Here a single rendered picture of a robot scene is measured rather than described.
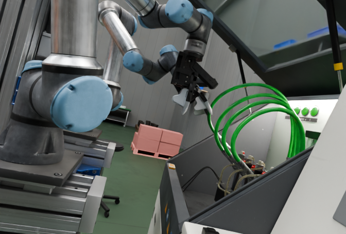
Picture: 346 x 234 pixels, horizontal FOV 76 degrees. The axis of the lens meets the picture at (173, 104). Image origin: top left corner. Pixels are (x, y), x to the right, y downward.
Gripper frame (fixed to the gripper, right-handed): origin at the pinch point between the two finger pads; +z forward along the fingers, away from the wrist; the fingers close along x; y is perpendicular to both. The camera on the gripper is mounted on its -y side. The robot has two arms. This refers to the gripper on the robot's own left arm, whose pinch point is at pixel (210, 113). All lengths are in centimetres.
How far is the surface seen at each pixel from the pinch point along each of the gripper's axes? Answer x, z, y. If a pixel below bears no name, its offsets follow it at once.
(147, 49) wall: -821, -531, -68
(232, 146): 20.9, 14.9, 3.6
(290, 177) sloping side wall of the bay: 27.4, 28.2, -3.5
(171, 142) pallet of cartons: -455, -54, 29
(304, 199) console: 31.3, 32.7, -2.1
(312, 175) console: 31.5, 29.3, -6.9
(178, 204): 13.5, 22.5, 26.3
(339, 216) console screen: 41, 35, -3
